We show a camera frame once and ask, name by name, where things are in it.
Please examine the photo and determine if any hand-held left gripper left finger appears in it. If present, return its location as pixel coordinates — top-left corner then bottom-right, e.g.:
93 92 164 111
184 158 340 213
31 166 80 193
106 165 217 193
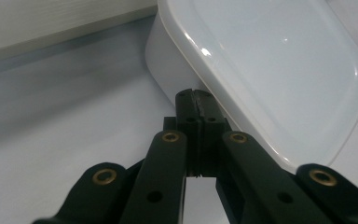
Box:
163 88 201 177

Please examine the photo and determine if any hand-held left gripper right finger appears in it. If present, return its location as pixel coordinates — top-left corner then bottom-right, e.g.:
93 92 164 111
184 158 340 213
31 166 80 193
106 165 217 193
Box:
195 89 233 178

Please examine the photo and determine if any white lidded container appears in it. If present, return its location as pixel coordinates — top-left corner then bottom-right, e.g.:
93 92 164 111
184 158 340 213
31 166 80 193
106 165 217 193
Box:
145 0 358 175

